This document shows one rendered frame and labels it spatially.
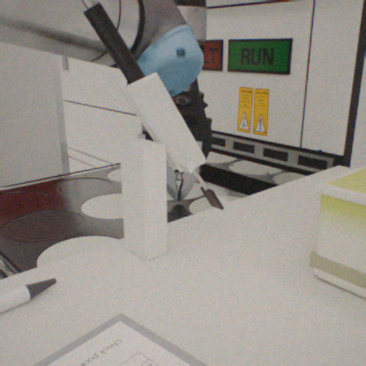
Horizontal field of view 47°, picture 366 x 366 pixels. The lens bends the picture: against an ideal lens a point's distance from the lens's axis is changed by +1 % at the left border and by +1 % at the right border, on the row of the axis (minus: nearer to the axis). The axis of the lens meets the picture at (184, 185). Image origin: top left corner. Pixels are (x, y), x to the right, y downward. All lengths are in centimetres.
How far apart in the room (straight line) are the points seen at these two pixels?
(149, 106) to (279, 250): 15
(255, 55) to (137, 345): 51
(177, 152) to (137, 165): 4
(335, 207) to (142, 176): 13
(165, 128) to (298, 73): 35
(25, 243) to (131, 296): 26
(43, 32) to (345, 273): 27
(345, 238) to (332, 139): 33
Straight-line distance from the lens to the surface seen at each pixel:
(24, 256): 49
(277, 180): 64
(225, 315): 26
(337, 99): 59
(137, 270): 30
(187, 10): 55
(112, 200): 62
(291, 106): 63
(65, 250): 49
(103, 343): 24
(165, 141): 30
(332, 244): 29
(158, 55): 39
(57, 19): 34
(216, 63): 71
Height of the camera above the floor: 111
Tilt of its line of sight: 18 degrees down
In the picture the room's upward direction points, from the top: straight up
